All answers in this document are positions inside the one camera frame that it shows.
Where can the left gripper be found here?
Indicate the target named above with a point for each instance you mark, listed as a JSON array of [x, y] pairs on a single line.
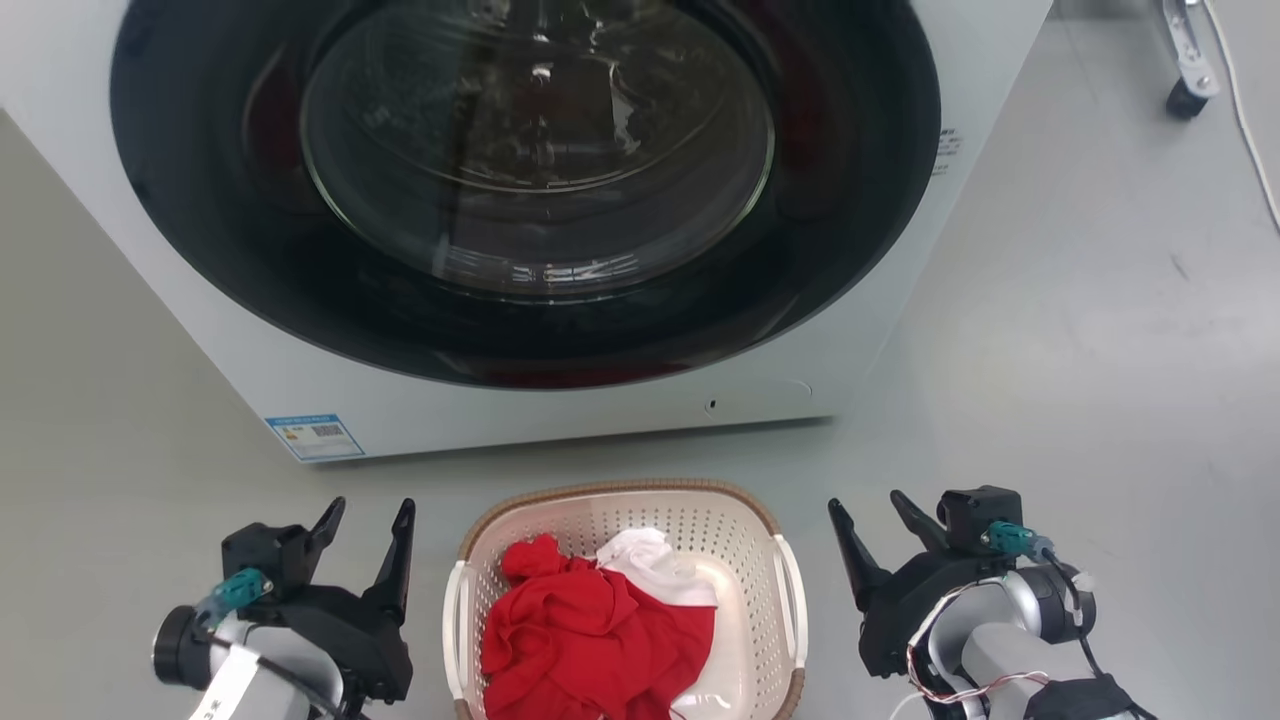
[[360, 640]]

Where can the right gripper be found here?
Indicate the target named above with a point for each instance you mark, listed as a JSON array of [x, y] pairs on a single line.
[[905, 605]]

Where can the white perforated laundry basket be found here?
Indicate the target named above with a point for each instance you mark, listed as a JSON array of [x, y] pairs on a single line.
[[740, 560]]

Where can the blue label sticker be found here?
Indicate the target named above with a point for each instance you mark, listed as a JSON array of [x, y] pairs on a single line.
[[315, 437]]

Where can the white washing machine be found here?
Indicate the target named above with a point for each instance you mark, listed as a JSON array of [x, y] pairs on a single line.
[[450, 425]]

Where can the red garment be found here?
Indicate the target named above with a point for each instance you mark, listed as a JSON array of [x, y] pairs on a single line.
[[580, 640]]

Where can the white garment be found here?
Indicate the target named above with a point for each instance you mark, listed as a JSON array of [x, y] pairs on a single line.
[[650, 560]]

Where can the black round washer door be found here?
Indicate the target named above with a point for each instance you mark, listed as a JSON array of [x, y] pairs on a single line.
[[200, 200]]

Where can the small text sticker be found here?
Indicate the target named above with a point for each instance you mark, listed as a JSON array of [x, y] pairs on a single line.
[[947, 150]]

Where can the grey metal leg with caster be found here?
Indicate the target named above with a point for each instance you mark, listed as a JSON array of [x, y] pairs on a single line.
[[1190, 60]]

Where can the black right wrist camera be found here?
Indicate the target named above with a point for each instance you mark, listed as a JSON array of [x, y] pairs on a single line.
[[975, 515]]

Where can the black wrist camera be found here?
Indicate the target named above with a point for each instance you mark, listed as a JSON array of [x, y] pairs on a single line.
[[260, 545], [975, 515]]

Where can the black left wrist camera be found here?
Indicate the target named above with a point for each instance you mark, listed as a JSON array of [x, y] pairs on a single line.
[[260, 545]]

